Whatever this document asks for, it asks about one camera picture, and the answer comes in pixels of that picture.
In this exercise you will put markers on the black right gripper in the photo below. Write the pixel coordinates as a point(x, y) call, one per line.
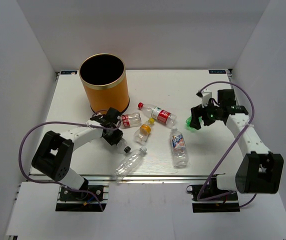
point(198, 111)

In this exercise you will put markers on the black cap black label bottle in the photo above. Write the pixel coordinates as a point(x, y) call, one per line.
point(123, 147)

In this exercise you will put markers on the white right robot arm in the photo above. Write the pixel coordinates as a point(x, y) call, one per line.
point(260, 170)

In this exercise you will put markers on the green plastic bottle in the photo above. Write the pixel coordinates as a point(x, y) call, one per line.
point(187, 124)

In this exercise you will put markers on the blue logo sticker right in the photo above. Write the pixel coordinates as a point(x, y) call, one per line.
point(216, 71)

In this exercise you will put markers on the aluminium table edge rail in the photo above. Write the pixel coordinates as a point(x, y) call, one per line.
point(107, 179)

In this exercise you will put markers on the blue logo sticker left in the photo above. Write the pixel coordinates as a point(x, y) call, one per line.
point(68, 72)

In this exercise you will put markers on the orange cylindrical bin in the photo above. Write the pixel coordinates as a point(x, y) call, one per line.
point(104, 79)

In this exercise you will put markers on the red cap cola bottle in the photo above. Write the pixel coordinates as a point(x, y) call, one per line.
point(131, 120)

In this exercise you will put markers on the blue label water bottle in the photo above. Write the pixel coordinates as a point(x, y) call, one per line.
point(180, 156)

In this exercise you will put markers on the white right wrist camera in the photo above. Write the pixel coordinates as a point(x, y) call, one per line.
point(205, 96)

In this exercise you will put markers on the blue logo sticker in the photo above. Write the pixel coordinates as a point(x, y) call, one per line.
point(68, 72)
point(216, 71)

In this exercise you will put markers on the red label water bottle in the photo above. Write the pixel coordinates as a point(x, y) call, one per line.
point(161, 115)

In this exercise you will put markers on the yellow cap orange label bottle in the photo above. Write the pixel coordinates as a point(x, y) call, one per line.
point(142, 134)

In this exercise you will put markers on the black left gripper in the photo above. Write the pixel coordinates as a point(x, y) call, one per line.
point(112, 140)

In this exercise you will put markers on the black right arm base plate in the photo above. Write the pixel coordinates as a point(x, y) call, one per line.
point(224, 204)

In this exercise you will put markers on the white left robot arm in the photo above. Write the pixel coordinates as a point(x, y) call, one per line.
point(54, 154)

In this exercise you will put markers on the clear unlabelled plastic bottle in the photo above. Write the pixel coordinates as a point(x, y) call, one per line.
point(129, 163)

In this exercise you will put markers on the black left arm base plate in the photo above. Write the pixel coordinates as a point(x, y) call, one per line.
point(69, 201)

